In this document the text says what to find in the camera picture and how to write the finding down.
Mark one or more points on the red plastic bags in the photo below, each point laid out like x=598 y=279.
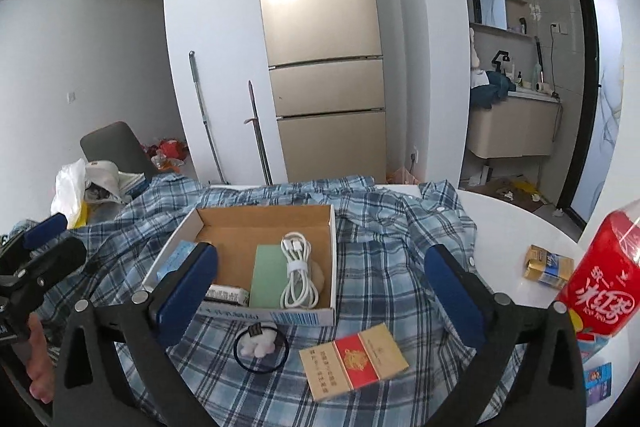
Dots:
x=167 y=154

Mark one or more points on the cardboard box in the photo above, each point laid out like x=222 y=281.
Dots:
x=270 y=227

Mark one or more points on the teal cloth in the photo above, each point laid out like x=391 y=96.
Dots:
x=492 y=89

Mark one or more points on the beige tape roll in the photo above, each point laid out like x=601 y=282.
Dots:
x=321 y=279

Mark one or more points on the stack of books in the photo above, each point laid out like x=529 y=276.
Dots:
x=136 y=184

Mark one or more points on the white and green small carton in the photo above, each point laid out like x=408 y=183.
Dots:
x=225 y=294

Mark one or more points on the blue plaid shirt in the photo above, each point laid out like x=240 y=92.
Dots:
x=380 y=257

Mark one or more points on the red and tan cigarette pack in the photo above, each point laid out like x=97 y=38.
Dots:
x=355 y=359

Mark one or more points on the white plastic bag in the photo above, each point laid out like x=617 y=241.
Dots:
x=67 y=187

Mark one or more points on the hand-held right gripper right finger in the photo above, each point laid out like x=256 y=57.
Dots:
x=457 y=302

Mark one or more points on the orange paper bag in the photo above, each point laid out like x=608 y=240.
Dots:
x=402 y=177

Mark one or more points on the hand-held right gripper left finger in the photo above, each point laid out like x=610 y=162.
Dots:
x=187 y=294

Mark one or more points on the beige sink cabinet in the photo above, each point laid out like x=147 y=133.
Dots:
x=515 y=127

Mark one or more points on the blue face mask packet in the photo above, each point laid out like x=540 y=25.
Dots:
x=175 y=259

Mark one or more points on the yellow and blue cigarette pack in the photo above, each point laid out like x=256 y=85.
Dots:
x=547 y=268

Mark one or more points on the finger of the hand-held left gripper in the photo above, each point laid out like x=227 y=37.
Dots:
x=60 y=259
x=45 y=229

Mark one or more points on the green card pouch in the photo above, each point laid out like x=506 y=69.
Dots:
x=267 y=277

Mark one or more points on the red label drink bottle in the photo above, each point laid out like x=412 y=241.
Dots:
x=600 y=282

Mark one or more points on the small blue printed packet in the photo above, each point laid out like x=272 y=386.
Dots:
x=598 y=382

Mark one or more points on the person's left hand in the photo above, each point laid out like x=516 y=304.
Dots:
x=40 y=367

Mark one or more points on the white wall socket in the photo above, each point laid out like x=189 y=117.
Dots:
x=414 y=155

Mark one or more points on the flat cardboard scraps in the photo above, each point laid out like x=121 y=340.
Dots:
x=510 y=189

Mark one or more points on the gold three-door fridge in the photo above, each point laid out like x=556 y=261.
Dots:
x=320 y=57

